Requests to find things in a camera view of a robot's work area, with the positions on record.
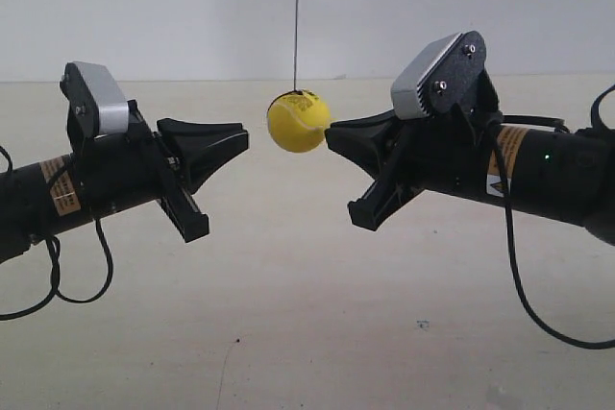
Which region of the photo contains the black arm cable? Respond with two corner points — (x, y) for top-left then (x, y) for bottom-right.
(0, 145), (114, 321)
(484, 83), (615, 350)

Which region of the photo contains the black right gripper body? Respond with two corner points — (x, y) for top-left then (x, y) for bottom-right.
(391, 70), (504, 199)

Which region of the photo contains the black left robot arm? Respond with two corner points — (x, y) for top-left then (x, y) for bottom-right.
(1, 100), (249, 261)

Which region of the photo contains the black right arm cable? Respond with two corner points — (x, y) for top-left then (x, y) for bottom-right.
(484, 83), (615, 350)

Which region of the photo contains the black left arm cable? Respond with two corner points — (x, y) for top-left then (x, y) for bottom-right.
(0, 145), (114, 321)

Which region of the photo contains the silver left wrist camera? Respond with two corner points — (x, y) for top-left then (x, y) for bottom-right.
(60, 61), (130, 138)

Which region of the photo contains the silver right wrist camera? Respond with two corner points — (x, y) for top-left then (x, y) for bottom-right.
(390, 31), (486, 120)

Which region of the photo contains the thin black hanging string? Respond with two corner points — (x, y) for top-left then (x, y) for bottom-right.
(290, 0), (303, 96)

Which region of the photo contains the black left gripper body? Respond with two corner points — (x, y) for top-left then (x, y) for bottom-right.
(66, 100), (185, 219)

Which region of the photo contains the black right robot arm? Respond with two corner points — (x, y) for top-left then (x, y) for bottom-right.
(325, 76), (614, 244)

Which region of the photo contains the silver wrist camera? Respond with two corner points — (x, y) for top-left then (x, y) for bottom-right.
(60, 61), (130, 138)
(390, 31), (486, 120)

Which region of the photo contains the yellow tennis ball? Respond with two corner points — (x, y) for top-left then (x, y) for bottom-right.
(266, 89), (332, 154)

